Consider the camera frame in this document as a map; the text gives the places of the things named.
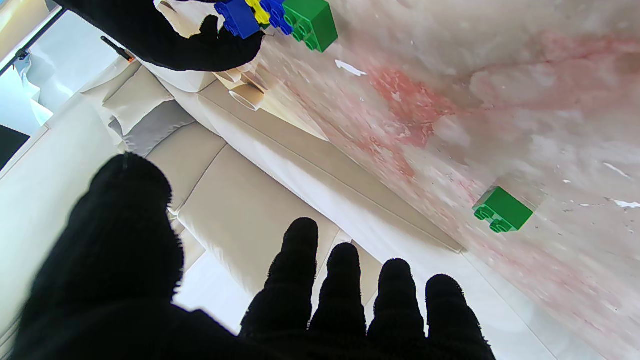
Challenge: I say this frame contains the green toy brick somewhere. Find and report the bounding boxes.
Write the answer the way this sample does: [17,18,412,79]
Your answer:
[472,186,535,234]
[282,0,339,53]

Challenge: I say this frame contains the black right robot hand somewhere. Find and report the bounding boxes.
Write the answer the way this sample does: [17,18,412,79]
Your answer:
[55,0,266,72]

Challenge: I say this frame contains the black stand pole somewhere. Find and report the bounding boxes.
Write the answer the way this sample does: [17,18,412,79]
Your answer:
[0,6,68,73]

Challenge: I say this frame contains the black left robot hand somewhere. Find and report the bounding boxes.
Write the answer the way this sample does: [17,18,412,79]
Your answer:
[10,154,496,360]

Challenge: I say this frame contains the wooden bowl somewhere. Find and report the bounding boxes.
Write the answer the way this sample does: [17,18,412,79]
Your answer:
[229,82,267,112]

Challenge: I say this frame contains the cream cushion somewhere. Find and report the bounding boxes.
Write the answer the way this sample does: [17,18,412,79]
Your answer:
[102,67,169,137]

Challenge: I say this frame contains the wooden coffee table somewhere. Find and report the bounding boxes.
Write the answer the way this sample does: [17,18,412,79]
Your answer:
[214,65,332,144]

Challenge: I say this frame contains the yellow toy brick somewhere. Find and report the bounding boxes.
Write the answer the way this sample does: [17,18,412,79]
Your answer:
[245,0,271,27]

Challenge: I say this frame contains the black screen panel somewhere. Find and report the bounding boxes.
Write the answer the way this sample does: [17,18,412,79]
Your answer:
[0,125,32,172]

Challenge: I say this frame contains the grey cushion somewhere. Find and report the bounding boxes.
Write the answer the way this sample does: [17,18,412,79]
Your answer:
[109,100,197,157]

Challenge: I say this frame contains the beige sofa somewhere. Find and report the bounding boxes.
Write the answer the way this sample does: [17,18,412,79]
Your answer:
[0,50,551,360]

